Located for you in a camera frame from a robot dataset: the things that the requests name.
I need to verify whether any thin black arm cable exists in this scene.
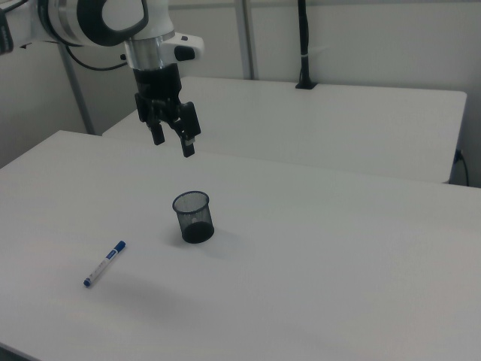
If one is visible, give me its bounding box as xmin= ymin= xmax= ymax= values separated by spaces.
xmin=59 ymin=41 xmax=129 ymax=71

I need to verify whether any black pole with clamp base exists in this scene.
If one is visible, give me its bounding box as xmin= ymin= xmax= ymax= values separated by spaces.
xmin=295 ymin=0 xmax=319 ymax=90

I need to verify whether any white marker with blue cap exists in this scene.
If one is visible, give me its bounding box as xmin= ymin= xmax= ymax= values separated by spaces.
xmin=83 ymin=240 xmax=127 ymax=289

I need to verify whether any black cable at table edge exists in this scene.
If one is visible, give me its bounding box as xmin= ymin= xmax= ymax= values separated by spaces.
xmin=453 ymin=149 xmax=471 ymax=187

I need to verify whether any grey vertical partition post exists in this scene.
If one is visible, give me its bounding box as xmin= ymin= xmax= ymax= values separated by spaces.
xmin=236 ymin=0 xmax=261 ymax=80

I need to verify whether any grey slanted partition post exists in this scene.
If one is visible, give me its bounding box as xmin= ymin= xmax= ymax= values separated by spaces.
xmin=56 ymin=41 xmax=95 ymax=135

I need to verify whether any black mesh pen cup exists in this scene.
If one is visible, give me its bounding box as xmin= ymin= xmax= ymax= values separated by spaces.
xmin=171 ymin=190 xmax=216 ymax=244

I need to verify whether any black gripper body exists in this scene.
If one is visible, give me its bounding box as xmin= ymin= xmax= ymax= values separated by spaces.
xmin=132 ymin=62 xmax=202 ymax=141

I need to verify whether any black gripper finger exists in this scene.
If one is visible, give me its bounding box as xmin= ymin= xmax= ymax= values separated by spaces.
xmin=178 ymin=129 xmax=197 ymax=159
xmin=149 ymin=120 xmax=167 ymax=146

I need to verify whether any white table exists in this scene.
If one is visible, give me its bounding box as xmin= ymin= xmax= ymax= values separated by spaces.
xmin=101 ymin=76 xmax=468 ymax=185

